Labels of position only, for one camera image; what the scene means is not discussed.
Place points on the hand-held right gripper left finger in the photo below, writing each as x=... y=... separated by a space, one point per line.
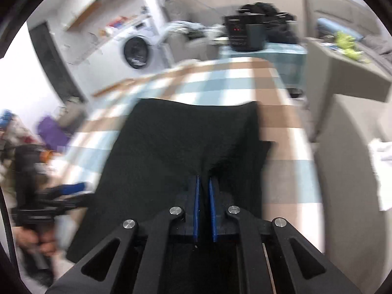
x=196 y=208

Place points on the teal checked cloth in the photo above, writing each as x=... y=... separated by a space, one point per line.
x=275 y=64

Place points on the grey cardboard box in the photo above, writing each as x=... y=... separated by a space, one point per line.
x=343 y=76

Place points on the purple bag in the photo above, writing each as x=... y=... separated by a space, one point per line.
x=53 y=134

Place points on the white cloth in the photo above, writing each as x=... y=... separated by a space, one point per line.
x=382 y=174

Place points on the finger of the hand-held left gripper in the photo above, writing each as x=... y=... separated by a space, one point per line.
x=72 y=188
x=75 y=203

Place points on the blue pillow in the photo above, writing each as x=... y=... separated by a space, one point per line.
x=327 y=26

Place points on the green plastic toy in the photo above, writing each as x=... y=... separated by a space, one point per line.
x=347 y=44

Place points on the person's left hand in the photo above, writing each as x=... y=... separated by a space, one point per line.
x=39 y=242

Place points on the grey cloth on sofa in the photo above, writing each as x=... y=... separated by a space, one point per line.
x=179 y=29

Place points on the plaid tablecloth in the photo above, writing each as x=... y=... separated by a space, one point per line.
x=220 y=82

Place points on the black knitted garment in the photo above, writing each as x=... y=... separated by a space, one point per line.
x=171 y=147

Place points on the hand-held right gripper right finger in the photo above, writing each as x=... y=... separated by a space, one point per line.
x=213 y=208

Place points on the black rice cooker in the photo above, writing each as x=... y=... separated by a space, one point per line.
x=245 y=32

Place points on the grey sofa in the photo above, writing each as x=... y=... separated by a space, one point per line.
x=196 y=44

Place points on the pile of black clothes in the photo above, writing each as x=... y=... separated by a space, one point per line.
x=275 y=21

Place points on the white washing machine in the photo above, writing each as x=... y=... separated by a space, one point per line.
x=137 y=49

